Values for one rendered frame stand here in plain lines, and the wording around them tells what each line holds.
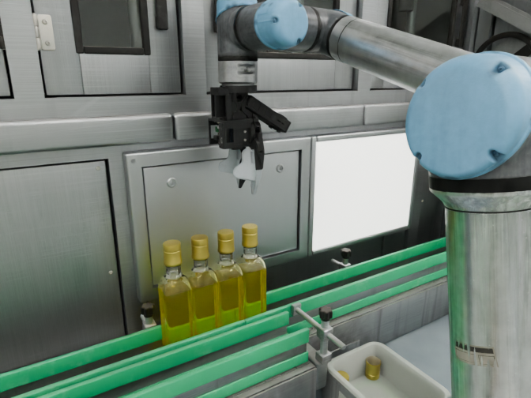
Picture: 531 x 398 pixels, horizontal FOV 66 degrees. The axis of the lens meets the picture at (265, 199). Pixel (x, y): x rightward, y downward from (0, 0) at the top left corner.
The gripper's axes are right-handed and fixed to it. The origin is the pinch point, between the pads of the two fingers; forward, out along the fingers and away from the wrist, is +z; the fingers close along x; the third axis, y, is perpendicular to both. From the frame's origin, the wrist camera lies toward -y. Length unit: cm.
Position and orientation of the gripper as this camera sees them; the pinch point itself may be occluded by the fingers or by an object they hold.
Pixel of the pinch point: (249, 184)
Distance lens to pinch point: 84.8
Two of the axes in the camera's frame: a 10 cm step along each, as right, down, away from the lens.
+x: 5.2, 2.5, -8.2
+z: 0.0, 9.6, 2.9
